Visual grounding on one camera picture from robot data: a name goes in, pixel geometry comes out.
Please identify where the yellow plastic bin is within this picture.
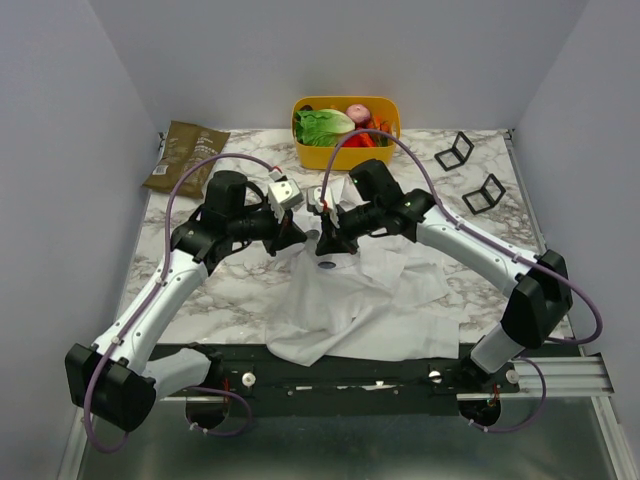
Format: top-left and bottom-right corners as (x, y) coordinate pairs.
(291, 96), (401, 171)

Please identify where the near black folding stand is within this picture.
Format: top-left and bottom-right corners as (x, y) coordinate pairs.
(462, 173), (506, 215)

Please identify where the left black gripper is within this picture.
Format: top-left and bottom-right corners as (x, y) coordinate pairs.
(228, 200), (307, 256)

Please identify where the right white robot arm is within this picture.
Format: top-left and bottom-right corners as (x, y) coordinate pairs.
(307, 160), (573, 392)

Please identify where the white shirt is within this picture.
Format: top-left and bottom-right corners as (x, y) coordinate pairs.
(265, 210), (459, 366)

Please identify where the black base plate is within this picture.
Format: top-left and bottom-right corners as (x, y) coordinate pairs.
(171, 344), (519, 430)

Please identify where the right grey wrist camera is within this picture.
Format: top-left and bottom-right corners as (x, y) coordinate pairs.
(306, 186), (338, 219)

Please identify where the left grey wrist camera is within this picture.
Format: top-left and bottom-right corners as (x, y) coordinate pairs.
(267, 169), (304, 222)

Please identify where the red onion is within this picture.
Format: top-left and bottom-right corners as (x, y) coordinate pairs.
(345, 104), (372, 126)

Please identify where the green lettuce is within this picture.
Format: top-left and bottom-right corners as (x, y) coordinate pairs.
(293, 109), (356, 147)

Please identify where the black folding stand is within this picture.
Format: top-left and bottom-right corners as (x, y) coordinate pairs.
(462, 173), (506, 215)
(434, 131), (475, 171)

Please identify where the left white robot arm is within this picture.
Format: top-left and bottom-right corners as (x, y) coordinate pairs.
(65, 170), (306, 433)

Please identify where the far black folding stand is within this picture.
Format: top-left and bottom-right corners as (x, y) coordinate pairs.
(434, 131), (475, 171)

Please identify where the red pepper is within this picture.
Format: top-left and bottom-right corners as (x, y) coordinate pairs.
(336, 129), (377, 148)

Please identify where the brown snack bag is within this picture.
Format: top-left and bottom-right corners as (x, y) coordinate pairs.
(143, 120), (231, 194)

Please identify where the orange carrot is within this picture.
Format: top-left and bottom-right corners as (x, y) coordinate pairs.
(366, 115), (391, 147)

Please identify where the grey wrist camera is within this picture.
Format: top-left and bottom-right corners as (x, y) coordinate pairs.
(306, 186), (338, 219)
(267, 169), (304, 222)

